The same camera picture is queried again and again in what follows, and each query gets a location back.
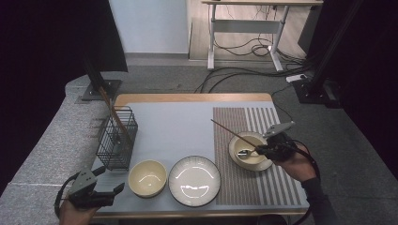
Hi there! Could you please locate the black curtain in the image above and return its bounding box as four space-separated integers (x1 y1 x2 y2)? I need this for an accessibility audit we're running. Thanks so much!
308 0 398 179
0 0 129 195

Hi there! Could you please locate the black coiled floor cable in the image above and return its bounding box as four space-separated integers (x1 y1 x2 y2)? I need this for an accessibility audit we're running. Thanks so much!
214 4 311 59

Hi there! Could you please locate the metal spoon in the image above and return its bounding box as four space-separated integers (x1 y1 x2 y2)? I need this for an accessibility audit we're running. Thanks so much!
237 146 263 159
112 132 124 155

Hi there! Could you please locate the white standing desk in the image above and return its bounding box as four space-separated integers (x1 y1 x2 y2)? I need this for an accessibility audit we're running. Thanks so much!
201 0 324 72

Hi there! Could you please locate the person's right hand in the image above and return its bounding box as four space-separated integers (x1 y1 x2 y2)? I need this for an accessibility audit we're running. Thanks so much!
276 150 317 183

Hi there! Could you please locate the wooden table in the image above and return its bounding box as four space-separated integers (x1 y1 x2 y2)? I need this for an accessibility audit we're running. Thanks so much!
88 92 312 219

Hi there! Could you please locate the cream ceramic bowl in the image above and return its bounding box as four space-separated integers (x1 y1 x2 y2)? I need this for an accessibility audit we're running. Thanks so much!
233 134 268 166
127 159 168 199

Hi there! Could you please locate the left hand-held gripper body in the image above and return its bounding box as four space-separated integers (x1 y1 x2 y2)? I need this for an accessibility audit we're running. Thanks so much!
66 168 116 210

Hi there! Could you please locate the light grey table mat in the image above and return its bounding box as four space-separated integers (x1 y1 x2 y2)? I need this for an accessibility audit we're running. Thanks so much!
88 100 311 217

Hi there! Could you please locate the black metal stand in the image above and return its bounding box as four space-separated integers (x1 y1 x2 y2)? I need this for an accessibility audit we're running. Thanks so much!
292 0 365 109
74 52 123 102

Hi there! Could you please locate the black long floor cable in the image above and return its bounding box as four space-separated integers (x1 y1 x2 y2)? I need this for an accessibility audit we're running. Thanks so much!
192 59 314 95

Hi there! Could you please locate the white power strip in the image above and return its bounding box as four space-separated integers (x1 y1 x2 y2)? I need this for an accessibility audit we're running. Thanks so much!
285 73 308 83

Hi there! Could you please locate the hand-held gripper cable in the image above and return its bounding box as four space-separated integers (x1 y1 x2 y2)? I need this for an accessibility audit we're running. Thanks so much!
290 140 322 225
54 172 80 219

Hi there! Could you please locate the right hand-held gripper cable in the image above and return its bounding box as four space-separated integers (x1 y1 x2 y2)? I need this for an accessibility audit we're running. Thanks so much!
290 140 322 225

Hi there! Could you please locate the striped woven placemat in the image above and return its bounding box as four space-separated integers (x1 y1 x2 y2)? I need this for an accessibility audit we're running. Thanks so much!
212 107 303 206

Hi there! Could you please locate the black wire cutlery basket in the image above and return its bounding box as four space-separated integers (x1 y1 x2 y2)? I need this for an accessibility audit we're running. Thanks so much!
96 105 139 172

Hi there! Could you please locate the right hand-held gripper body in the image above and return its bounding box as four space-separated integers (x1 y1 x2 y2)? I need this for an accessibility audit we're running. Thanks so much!
262 121 298 162

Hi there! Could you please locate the thin black floor cable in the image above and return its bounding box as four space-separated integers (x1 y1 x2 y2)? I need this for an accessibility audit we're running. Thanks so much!
271 84 294 131

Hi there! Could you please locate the person's left hand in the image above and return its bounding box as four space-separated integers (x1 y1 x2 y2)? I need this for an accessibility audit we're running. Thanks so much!
58 199 100 225

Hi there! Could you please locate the brown wooden chopstick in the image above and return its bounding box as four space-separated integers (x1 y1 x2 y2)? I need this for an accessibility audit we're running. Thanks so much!
210 118 259 149
99 86 133 146
98 87 131 148

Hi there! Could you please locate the left hand-held gripper cable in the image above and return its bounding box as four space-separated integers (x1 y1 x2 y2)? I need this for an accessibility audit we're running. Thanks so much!
54 172 80 219

